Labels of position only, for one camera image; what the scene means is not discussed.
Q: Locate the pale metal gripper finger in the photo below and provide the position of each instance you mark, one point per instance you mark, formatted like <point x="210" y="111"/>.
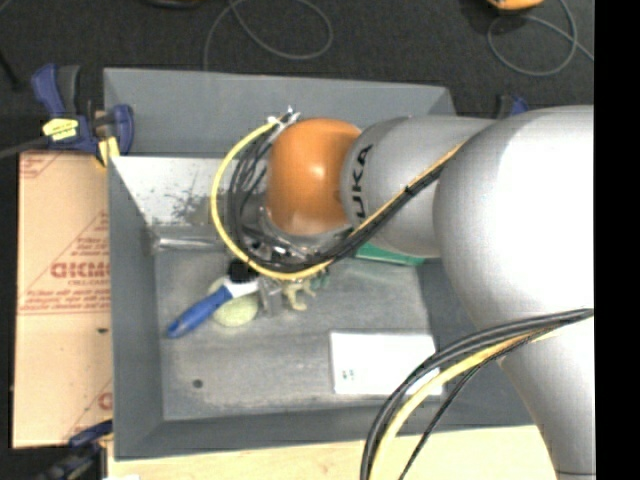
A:
<point x="266" y="298"/>
<point x="279" y="295"/>

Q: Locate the pale green round sponge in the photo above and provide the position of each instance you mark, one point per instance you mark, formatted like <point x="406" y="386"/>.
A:
<point x="235" y="314"/>

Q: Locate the blue and white brush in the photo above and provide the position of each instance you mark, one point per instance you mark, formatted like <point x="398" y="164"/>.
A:
<point x="200" y="313"/>

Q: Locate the grey metal bin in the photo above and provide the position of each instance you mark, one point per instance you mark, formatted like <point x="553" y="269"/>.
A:
<point x="250" y="368"/>

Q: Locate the green flat packet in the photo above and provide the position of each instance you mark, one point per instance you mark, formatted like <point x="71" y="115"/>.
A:
<point x="385" y="257"/>

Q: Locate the white flat box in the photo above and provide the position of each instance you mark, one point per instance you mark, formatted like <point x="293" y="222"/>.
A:
<point x="375" y="363"/>

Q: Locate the brown cardboard board red print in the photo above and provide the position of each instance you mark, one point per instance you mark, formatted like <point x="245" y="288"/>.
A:
<point x="60" y="318"/>

